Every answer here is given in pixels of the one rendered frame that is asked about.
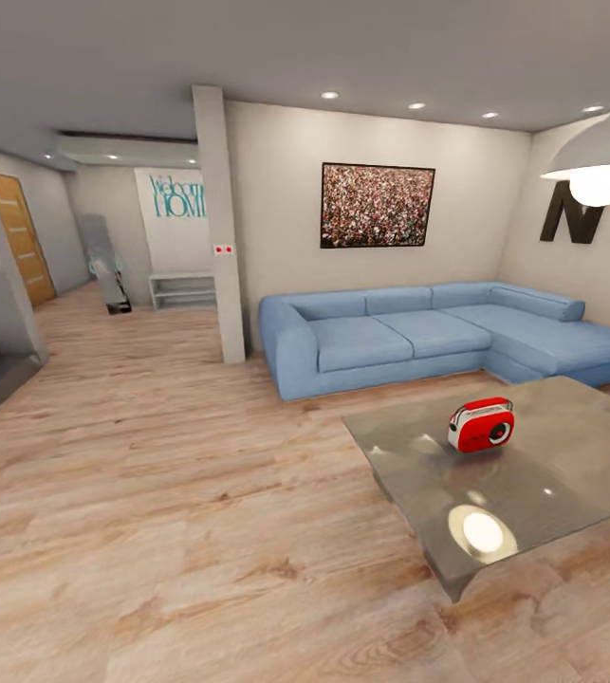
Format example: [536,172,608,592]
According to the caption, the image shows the radio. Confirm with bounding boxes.
[448,397,515,452]

